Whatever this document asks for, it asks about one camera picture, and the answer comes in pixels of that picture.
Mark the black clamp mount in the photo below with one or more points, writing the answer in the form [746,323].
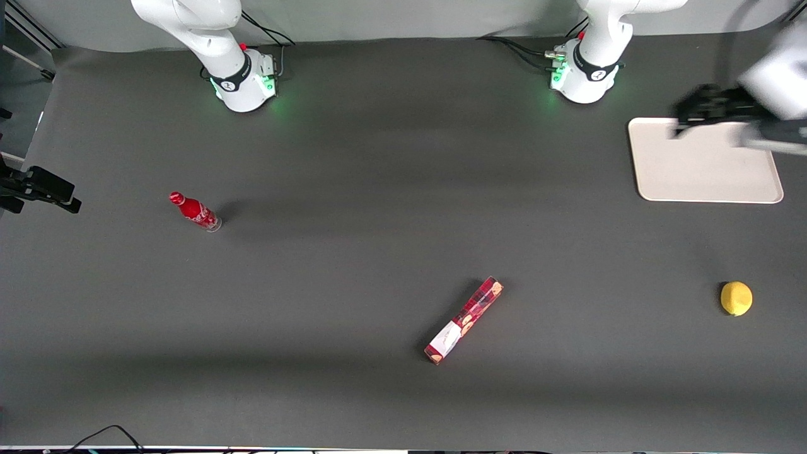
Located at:
[44,185]

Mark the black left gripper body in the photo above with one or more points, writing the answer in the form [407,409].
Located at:
[722,104]

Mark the aluminium frame rail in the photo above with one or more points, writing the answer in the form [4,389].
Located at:
[31,28]

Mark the beige rectangular tray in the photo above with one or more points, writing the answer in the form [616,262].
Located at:
[693,170]

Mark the yellow lemon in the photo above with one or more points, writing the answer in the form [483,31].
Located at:
[736,298]

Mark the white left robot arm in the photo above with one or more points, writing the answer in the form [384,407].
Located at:
[592,75]

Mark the red plaid cookie box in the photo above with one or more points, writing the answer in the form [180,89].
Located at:
[465,320]

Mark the red cola bottle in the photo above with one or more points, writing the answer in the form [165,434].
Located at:
[194,211]

